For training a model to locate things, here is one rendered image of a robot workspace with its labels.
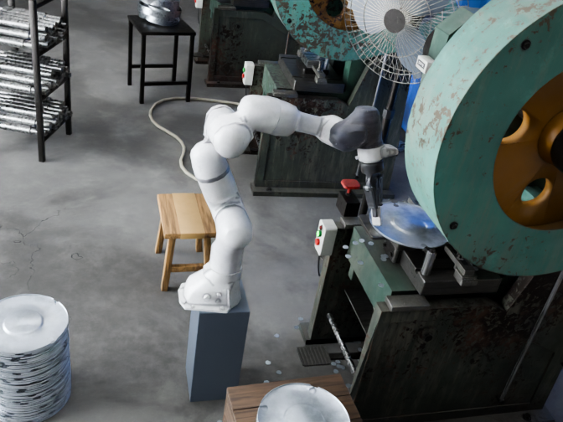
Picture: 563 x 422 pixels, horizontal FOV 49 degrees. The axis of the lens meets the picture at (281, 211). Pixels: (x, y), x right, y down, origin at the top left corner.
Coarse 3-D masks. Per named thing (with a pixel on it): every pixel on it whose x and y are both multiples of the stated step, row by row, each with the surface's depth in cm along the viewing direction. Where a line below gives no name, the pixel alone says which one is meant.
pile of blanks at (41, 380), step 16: (64, 336) 212; (32, 352) 202; (48, 352) 206; (64, 352) 215; (0, 368) 204; (16, 368) 204; (32, 368) 205; (48, 368) 210; (64, 368) 219; (0, 384) 208; (16, 384) 208; (32, 384) 209; (48, 384) 214; (64, 384) 222; (0, 400) 212; (16, 400) 211; (32, 400) 213; (48, 400) 217; (64, 400) 227; (0, 416) 217; (16, 416) 217; (32, 416) 217; (48, 416) 222
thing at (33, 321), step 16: (0, 304) 218; (16, 304) 219; (32, 304) 220; (48, 304) 221; (0, 320) 211; (16, 320) 212; (32, 320) 213; (48, 320) 215; (64, 320) 216; (0, 336) 205; (16, 336) 206; (32, 336) 207; (48, 336) 208; (0, 352) 200; (16, 352) 201
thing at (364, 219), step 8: (360, 216) 221; (368, 216) 221; (368, 224) 216; (368, 232) 213; (376, 232) 213; (384, 248) 228; (392, 248) 222; (400, 248) 219; (408, 248) 220; (392, 256) 221
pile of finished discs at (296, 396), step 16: (288, 384) 202; (304, 384) 203; (272, 400) 196; (288, 400) 197; (304, 400) 198; (320, 400) 199; (336, 400) 200; (272, 416) 191; (288, 416) 191; (304, 416) 192; (320, 416) 193; (336, 416) 194
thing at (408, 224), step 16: (384, 208) 227; (400, 208) 229; (416, 208) 231; (384, 224) 218; (400, 224) 218; (416, 224) 220; (432, 224) 223; (400, 240) 211; (416, 240) 212; (432, 240) 214
